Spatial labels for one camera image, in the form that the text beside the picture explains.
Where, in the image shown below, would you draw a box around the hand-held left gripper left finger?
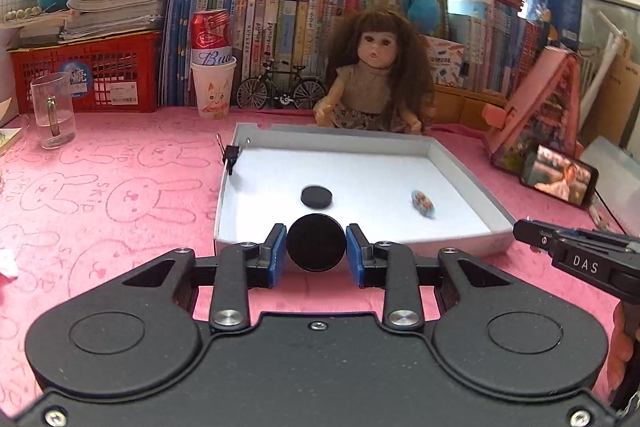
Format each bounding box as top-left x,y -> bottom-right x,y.
120,223 -> 288,333

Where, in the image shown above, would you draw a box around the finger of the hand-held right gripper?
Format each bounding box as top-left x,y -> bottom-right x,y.
513,218 -> 560,255
554,227 -> 640,254

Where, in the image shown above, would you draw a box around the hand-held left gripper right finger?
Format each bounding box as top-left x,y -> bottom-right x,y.
345,223 -> 511,335

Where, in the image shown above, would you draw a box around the black round disc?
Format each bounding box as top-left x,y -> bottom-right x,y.
300,185 -> 334,208
286,213 -> 347,271

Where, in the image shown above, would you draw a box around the small blue patterned object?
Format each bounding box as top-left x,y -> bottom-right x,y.
410,189 -> 435,218

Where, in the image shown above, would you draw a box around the white shallow cardboard tray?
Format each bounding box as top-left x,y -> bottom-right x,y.
214,123 -> 517,258

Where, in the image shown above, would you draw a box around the person's right hand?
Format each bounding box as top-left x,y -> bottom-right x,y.
607,299 -> 640,408

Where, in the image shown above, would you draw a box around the black smartphone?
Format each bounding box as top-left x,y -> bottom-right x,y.
520,144 -> 599,208

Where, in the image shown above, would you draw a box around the black binder clip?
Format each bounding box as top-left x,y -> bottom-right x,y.
216,133 -> 252,176

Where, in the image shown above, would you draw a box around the pink triangular toy house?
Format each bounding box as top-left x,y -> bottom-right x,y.
482,44 -> 586,172

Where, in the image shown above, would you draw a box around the wooden drawer organizer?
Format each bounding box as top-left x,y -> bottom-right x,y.
432,82 -> 511,125

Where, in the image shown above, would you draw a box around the brown cardboard sheet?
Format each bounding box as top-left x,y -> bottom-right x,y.
580,52 -> 640,148

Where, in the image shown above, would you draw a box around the pink bunny print tablecloth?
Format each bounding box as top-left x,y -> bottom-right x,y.
0,107 -> 640,408

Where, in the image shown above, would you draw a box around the white cat print paper cup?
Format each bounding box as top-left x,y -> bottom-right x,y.
191,56 -> 237,118

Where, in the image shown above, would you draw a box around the black model bicycle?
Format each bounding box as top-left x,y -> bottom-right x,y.
236,59 -> 327,110

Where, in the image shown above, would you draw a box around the white pipe rack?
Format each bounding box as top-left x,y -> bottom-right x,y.
592,9 -> 631,148

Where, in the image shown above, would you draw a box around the colourful pencil print box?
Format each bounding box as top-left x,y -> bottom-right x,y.
425,34 -> 466,85

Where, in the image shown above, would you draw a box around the brown-haired doll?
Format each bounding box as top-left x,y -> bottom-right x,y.
314,9 -> 436,135

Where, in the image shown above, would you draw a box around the red and white drink can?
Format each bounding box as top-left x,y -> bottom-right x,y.
191,8 -> 234,65

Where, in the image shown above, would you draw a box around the row of upright books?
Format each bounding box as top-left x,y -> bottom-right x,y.
159,0 -> 531,108

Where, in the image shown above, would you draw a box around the tall blue cardboard box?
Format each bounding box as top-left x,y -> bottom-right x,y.
530,0 -> 593,58

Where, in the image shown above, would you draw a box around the red plastic crate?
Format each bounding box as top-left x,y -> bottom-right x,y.
7,32 -> 163,114

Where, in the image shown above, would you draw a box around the clear glass mug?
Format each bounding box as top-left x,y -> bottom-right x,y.
30,73 -> 77,150

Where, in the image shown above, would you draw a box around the crumpled white tissue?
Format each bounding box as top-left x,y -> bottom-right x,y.
0,247 -> 20,279

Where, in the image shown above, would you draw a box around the thin illustrated book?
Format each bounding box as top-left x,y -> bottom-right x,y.
0,97 -> 23,158

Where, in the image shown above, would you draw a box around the stack of papers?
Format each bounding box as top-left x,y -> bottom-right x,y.
0,9 -> 71,50

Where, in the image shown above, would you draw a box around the green bead string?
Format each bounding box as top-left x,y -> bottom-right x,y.
2,6 -> 43,20

